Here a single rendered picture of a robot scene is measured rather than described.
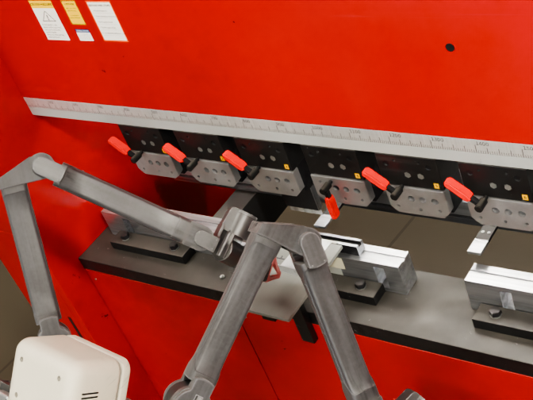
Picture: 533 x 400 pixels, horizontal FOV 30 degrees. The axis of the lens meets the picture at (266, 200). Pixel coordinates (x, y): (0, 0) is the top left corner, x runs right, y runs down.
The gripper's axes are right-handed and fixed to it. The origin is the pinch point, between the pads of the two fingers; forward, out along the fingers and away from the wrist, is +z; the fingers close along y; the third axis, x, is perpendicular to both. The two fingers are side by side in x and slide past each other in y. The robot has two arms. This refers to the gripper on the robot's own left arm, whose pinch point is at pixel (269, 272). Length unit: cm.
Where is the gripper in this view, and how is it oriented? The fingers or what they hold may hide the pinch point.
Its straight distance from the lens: 240.4
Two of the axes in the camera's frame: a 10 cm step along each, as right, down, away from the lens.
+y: -7.8, -1.3, 6.2
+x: -3.1, 9.3, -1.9
